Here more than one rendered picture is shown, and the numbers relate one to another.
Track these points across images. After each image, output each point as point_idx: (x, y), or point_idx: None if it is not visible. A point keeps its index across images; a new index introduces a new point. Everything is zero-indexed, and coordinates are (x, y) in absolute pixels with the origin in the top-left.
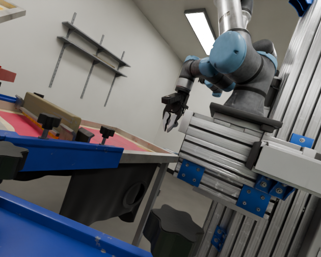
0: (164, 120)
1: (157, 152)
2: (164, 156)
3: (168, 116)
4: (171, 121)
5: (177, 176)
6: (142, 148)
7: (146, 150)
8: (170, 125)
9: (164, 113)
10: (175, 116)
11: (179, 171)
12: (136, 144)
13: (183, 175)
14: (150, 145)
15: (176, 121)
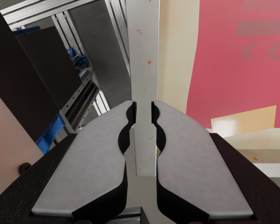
0: (182, 128)
1: (156, 77)
2: (130, 86)
3: (163, 164)
4: (108, 138)
5: (38, 26)
6: (251, 119)
7: (232, 120)
8: (106, 117)
9: (241, 177)
10: (59, 192)
11: (28, 28)
12: None
13: (13, 28)
14: (246, 158)
15: (53, 148)
